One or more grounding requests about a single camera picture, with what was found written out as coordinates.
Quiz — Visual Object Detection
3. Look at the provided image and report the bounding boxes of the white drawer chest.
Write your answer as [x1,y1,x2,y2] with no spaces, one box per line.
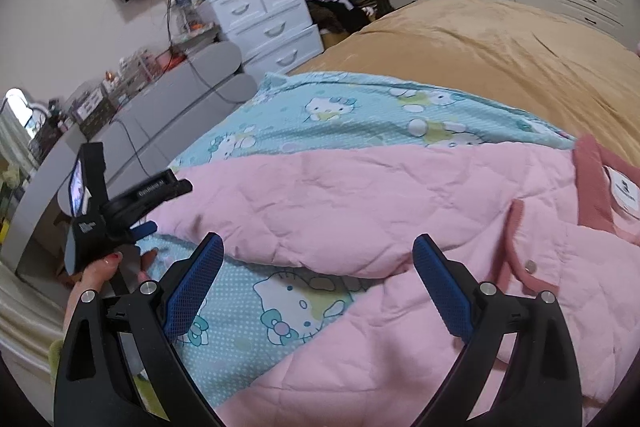
[198,0,324,81]

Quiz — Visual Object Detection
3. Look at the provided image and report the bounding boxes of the pink quilted jacket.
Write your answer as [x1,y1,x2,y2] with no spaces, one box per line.
[152,135,639,426]

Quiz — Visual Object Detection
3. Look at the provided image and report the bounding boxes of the tan bed blanket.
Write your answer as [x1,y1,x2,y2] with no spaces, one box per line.
[300,0,640,165]

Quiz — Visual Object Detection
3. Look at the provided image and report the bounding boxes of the blue cartoon cat bedsheet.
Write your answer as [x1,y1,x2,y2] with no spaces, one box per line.
[141,72,572,413]

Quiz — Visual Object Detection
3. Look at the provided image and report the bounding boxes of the left hand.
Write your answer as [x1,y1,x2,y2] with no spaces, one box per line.
[63,248,158,336]

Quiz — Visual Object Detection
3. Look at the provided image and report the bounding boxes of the green sleeve forearm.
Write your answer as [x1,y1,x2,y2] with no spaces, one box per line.
[48,339,64,379]

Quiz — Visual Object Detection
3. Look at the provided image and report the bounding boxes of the grey low cabinet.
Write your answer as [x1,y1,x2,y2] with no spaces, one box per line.
[1,41,257,270]

